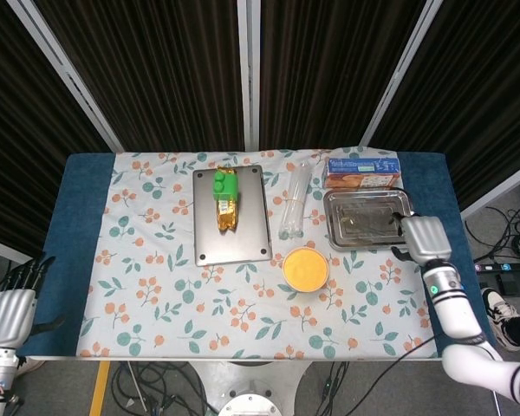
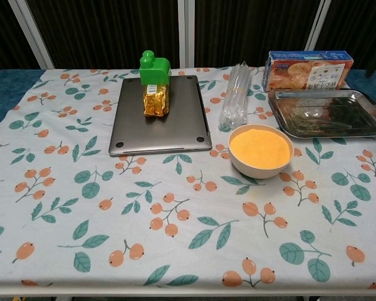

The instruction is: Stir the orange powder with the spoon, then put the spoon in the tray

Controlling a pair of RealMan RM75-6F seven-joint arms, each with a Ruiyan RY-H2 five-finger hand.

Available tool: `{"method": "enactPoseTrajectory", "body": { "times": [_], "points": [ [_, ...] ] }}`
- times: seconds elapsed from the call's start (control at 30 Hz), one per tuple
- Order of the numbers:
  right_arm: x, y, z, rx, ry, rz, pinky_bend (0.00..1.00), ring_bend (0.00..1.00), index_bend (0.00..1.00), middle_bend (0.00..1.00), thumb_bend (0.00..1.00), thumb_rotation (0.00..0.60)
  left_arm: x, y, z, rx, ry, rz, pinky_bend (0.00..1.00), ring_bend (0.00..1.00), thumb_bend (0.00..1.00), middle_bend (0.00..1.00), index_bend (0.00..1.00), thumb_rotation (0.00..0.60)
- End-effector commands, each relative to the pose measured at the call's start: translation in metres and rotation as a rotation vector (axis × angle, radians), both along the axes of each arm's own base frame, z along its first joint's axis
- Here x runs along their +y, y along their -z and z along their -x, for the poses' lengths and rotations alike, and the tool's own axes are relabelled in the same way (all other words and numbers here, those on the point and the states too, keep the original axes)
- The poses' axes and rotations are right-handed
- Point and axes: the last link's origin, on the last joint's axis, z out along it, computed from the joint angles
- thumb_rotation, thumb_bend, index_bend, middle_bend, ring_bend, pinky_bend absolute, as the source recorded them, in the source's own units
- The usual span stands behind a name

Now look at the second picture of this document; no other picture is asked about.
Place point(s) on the orange bowl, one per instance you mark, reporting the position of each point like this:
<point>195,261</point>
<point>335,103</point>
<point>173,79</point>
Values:
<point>260,150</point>

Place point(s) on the floral tablecloth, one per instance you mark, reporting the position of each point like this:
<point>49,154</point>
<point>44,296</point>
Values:
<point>112,203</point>

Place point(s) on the stainless steel tray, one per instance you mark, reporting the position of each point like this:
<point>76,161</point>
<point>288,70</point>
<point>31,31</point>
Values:
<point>332,106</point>

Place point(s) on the white partition post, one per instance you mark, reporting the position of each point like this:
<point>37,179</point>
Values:
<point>186,31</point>
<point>319,22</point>
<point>31,31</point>

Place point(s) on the gold foil packet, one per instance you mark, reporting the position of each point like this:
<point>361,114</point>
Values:
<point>156,102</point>

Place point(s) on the green toy block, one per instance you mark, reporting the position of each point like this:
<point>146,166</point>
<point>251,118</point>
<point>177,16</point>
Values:
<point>155,70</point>

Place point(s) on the bundle of clear tubes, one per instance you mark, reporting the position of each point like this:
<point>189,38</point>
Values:
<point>236,97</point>

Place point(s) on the blue orange biscuit box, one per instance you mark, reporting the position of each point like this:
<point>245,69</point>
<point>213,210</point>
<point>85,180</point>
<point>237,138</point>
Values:
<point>307,73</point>

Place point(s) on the grey closed laptop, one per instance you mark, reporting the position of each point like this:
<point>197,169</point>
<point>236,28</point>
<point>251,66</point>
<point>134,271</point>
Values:
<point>181,125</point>

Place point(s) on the dark ribbed partition panel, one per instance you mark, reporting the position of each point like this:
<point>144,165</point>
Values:
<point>250,28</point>
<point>360,25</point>
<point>3,37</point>
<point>106,31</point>

